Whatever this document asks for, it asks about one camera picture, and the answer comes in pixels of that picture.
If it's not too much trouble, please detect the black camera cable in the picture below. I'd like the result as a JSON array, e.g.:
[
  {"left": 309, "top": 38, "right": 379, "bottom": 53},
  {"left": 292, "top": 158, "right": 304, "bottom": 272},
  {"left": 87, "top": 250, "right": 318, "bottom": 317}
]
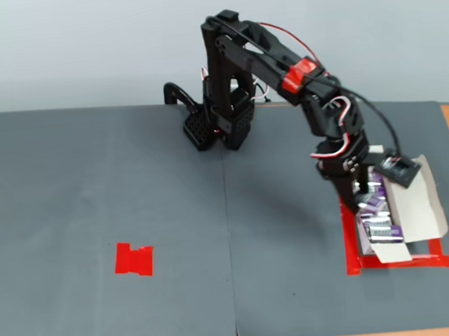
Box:
[{"left": 215, "top": 2, "right": 402, "bottom": 175}]

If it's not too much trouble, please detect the red tape on arm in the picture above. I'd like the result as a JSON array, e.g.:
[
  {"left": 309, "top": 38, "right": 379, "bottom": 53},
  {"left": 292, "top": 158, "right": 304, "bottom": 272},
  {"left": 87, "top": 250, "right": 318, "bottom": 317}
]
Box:
[{"left": 280, "top": 58, "right": 320, "bottom": 94}]

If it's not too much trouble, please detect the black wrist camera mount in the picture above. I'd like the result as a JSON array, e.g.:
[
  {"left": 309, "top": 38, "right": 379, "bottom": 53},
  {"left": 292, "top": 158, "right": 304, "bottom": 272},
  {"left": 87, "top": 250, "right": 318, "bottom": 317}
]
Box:
[{"left": 367, "top": 150, "right": 425, "bottom": 193}]

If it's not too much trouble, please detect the red tape patch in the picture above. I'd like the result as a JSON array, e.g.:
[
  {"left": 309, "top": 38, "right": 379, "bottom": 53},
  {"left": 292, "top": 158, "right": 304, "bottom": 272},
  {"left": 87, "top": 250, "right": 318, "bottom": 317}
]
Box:
[{"left": 111, "top": 239, "right": 157, "bottom": 280}]

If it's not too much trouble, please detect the red white servo wire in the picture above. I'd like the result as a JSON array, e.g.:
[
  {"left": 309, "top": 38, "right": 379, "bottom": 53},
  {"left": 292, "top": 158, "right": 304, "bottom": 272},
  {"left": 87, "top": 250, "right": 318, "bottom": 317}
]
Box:
[
  {"left": 304, "top": 96, "right": 358, "bottom": 162},
  {"left": 257, "top": 16, "right": 322, "bottom": 74}
]

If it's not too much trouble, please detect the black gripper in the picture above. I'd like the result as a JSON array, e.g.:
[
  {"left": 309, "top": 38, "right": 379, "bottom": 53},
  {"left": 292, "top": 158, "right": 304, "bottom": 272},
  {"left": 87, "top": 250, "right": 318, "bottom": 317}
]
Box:
[{"left": 314, "top": 131, "right": 378, "bottom": 218}]

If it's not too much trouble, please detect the black table clamp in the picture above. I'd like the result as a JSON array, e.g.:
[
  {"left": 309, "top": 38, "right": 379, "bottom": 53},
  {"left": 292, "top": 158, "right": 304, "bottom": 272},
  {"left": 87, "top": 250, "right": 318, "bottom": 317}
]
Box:
[{"left": 161, "top": 79, "right": 205, "bottom": 116}]

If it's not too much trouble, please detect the white cardboard box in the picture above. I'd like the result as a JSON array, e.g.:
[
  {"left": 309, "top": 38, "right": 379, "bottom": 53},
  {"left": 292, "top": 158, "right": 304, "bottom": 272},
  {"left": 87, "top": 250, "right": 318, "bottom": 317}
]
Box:
[{"left": 349, "top": 139, "right": 449, "bottom": 267}]

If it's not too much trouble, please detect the red tape frame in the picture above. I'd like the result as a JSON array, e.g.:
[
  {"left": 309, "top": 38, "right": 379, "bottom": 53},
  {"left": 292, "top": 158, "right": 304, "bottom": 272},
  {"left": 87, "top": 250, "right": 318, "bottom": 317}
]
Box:
[{"left": 339, "top": 187, "right": 449, "bottom": 278}]

